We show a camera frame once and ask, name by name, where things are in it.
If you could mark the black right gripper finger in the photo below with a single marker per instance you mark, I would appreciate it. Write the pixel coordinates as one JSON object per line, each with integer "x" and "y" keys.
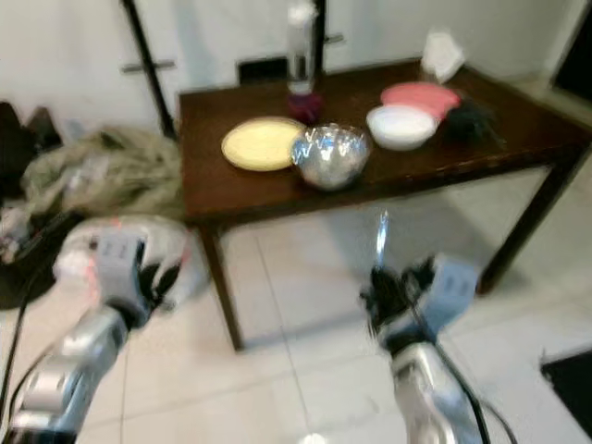
{"x": 370, "y": 285}
{"x": 377, "y": 312}

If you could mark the silver metal cutlery piece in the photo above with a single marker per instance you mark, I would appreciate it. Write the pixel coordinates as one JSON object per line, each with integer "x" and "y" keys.
{"x": 381, "y": 240}

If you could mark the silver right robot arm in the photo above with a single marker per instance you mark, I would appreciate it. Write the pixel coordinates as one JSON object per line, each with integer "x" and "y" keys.
{"x": 430, "y": 398}

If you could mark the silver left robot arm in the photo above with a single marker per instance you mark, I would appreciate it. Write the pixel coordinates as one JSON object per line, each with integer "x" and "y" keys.
{"x": 74, "y": 370}

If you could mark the crumpled green cloth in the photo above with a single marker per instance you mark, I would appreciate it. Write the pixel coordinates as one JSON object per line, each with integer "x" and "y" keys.
{"x": 102, "y": 171}

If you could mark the dark wooden table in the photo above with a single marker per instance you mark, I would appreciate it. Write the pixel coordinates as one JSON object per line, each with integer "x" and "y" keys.
{"x": 425, "y": 166}

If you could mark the black round hat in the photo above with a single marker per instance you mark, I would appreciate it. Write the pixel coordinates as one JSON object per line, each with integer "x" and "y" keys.
{"x": 23, "y": 277}

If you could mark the shiny steel bowl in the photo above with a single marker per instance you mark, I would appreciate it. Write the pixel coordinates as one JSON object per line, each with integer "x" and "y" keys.
{"x": 331, "y": 157}

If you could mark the white bowl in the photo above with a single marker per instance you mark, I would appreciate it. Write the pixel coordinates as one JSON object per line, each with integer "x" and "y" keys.
{"x": 402, "y": 129}

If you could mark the pale yellow plate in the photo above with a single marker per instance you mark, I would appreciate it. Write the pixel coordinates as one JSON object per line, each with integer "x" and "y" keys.
{"x": 259, "y": 144}

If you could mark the black floor mat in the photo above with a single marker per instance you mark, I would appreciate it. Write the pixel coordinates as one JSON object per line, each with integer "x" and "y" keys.
{"x": 569, "y": 379}

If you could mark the black fluffy item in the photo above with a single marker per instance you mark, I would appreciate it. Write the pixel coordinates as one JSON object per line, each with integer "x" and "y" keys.
{"x": 470, "y": 120}

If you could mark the black bag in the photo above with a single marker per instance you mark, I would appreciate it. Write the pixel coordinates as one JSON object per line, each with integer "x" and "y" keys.
{"x": 18, "y": 148}

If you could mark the pink plate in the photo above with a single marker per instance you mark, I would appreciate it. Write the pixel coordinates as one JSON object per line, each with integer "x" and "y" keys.
{"x": 421, "y": 94}

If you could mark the clear water bottle white lid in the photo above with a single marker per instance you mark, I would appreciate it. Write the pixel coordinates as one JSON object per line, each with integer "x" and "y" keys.
{"x": 302, "y": 51}

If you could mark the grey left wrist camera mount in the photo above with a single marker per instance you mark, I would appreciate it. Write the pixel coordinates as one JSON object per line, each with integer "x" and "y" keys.
{"x": 118, "y": 268}

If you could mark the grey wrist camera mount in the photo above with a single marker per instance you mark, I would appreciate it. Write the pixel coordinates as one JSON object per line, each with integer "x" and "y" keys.
{"x": 453, "y": 285}
{"x": 118, "y": 268}

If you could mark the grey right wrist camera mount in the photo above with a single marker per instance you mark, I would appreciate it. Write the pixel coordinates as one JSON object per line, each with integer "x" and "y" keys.
{"x": 453, "y": 285}

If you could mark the black metal stand post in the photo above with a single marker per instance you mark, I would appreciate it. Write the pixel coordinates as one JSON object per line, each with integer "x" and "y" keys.
{"x": 323, "y": 23}
{"x": 146, "y": 69}

